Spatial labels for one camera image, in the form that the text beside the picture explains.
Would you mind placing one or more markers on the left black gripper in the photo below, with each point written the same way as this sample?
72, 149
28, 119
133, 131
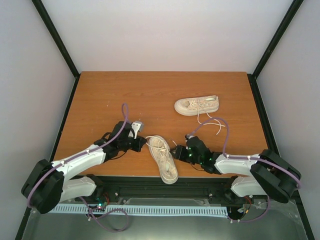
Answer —
141, 142

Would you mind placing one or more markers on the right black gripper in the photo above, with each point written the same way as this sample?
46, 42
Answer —
180, 153

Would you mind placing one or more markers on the white lace sneaker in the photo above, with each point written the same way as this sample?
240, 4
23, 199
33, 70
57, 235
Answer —
196, 106
160, 152

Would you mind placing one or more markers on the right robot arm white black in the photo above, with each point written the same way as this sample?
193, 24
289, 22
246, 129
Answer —
264, 174

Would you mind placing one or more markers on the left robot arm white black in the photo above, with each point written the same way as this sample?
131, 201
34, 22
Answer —
51, 183

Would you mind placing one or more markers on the green lit circuit board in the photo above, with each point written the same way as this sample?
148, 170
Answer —
101, 204

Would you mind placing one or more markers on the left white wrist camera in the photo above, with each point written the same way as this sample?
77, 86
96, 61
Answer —
137, 126

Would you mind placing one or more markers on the black aluminium frame rail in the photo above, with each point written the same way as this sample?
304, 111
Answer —
120, 187

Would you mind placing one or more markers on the light blue cable duct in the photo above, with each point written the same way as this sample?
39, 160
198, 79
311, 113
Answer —
162, 211

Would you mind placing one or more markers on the right black frame post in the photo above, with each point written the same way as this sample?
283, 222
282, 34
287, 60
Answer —
281, 29

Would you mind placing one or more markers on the black frame post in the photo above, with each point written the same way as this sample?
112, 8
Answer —
50, 26
281, 29

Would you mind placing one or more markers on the left black frame post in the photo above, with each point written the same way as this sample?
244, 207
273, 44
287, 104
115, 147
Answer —
50, 26

